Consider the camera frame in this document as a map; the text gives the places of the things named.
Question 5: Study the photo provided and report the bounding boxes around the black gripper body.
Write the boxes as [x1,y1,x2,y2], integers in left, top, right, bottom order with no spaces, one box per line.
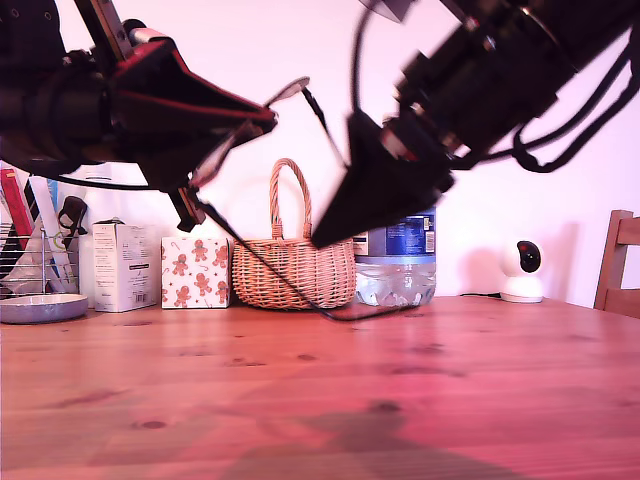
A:
[394,5,576,161]

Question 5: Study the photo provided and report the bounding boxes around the black thin-framed glasses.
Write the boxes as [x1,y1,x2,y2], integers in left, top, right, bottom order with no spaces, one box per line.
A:
[189,74,424,324]

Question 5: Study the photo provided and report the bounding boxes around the large clear water bottle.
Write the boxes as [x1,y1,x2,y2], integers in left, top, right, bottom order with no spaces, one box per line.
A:
[353,204,438,308]

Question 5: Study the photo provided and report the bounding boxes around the white slim bottle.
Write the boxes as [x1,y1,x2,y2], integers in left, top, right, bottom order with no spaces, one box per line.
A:
[78,162,126,301]

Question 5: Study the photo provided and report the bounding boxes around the small black clip object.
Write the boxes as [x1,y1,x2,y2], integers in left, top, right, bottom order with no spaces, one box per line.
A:
[58,196,89,236]

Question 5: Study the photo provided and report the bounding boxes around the gingerbread print box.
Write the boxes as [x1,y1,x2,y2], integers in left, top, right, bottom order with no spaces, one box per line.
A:
[160,236,232,310]

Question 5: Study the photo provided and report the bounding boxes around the white printed carton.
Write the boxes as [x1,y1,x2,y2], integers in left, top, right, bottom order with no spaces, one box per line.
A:
[92,219,161,314]

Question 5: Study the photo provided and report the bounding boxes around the red flat packet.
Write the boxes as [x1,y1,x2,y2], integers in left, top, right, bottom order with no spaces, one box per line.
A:
[0,167,36,251]

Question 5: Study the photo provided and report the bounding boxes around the lilac grey shallow bowl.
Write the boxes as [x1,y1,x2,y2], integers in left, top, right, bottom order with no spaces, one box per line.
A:
[0,293,90,325]

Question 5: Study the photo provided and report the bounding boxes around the brown wooden chair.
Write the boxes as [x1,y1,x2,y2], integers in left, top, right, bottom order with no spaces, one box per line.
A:
[593,209,640,320]

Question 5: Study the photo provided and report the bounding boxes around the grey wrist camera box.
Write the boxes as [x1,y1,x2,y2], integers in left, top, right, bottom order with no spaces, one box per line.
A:
[127,25,169,45]
[358,0,419,24]

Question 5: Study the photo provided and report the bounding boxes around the thin black cable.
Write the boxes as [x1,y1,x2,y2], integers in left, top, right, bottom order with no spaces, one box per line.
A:
[27,169,154,192]
[349,8,381,117]

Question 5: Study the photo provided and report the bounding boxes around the thick black sleeved cable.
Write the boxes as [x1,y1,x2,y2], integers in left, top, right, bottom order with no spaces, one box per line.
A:
[510,29,640,175]

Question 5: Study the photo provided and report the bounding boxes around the wicker basket with handle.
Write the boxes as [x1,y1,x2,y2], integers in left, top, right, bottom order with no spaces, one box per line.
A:
[232,158,357,311]

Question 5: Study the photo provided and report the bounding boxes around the metal wire rack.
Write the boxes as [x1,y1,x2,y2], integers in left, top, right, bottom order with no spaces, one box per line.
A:
[0,222,82,301]

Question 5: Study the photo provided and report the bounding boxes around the small white round camera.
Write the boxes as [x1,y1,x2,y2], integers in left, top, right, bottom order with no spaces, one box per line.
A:
[499,239,546,305]

